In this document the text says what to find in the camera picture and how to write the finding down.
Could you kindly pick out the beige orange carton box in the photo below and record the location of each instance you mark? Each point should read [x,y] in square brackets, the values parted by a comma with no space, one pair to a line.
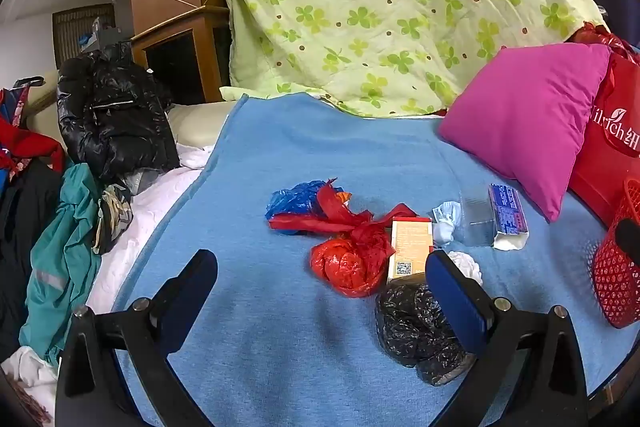
[407,247]

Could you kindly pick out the red crinkled plastic bag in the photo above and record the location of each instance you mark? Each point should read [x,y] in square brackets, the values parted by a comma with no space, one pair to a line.
[600,37]

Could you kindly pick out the clear plastic package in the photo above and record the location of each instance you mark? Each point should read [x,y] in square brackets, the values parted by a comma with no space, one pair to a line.
[477,222]

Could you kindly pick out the light blue paper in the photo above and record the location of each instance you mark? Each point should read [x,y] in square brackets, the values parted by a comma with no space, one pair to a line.
[445,229]

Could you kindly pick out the white tissue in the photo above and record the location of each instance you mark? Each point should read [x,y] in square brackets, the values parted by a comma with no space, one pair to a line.
[467,264]

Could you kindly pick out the white bedsheet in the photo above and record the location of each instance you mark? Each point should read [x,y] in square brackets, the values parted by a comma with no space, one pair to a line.
[150,217]

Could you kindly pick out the red paper shopping bag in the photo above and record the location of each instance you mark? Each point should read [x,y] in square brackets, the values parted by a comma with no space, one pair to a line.
[600,157]

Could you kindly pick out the white cloth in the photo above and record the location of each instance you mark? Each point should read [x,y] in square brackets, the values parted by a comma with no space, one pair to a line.
[30,367]

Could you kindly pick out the black puffer jacket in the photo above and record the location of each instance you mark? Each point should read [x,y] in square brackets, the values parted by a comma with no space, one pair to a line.
[110,122]

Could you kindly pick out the cream sofa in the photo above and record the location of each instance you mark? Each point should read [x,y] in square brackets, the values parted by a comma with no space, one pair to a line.
[200,122]

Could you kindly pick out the blue white carton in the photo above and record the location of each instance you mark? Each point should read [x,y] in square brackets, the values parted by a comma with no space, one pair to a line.
[507,217]

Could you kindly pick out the dark clothes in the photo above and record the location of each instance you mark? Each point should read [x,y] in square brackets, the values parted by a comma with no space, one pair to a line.
[25,232]

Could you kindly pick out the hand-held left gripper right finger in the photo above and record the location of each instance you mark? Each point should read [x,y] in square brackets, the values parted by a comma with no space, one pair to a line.
[457,302]

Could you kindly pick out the blue fleece blanket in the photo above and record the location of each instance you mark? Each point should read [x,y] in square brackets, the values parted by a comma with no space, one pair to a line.
[300,147]

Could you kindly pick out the grey cabinet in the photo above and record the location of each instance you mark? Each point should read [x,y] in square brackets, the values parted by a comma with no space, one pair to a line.
[102,37]

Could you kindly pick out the green clover print quilt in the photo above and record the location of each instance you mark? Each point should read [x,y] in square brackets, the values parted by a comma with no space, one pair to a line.
[375,7]

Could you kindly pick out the magenta pillow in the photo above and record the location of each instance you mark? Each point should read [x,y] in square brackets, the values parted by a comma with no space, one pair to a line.
[525,117]

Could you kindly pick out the wooden cabinet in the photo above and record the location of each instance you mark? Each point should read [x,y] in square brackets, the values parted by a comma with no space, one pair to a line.
[175,57]

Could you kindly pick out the teal jacket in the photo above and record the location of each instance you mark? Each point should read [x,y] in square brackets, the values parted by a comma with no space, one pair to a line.
[65,247]

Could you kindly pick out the black plastic bag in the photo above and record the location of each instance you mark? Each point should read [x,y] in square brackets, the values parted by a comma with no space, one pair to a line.
[410,322]

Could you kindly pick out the blue plastic bag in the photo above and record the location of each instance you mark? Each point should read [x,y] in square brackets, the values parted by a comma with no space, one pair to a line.
[295,202]

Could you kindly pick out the patterned olive cloth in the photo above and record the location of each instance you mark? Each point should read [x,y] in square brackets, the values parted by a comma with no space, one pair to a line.
[112,217]

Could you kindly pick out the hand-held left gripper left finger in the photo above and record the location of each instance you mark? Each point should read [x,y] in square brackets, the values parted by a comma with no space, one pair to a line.
[190,307]

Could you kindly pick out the red knotted plastic bag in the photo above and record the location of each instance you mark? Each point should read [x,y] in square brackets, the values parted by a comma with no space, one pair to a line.
[350,262]

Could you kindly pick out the red garment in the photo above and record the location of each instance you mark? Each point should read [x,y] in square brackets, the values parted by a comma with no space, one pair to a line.
[25,142]

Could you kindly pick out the red mesh plastic basket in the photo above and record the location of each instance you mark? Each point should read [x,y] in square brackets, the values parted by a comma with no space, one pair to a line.
[615,282]

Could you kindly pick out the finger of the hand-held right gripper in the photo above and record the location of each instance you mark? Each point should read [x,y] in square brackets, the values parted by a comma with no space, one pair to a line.
[631,234]

